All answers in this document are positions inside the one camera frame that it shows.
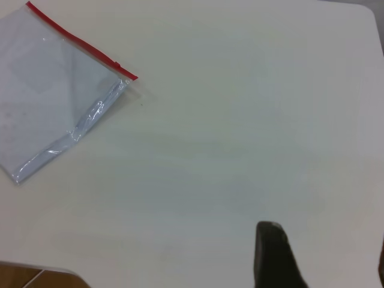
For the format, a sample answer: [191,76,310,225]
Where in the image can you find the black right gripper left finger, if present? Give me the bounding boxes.
[253,221,310,288]

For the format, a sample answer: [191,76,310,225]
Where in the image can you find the clear plastic bag red zipper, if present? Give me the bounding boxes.
[0,1,139,186]

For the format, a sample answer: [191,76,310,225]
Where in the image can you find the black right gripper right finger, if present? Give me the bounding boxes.
[377,247,384,288]

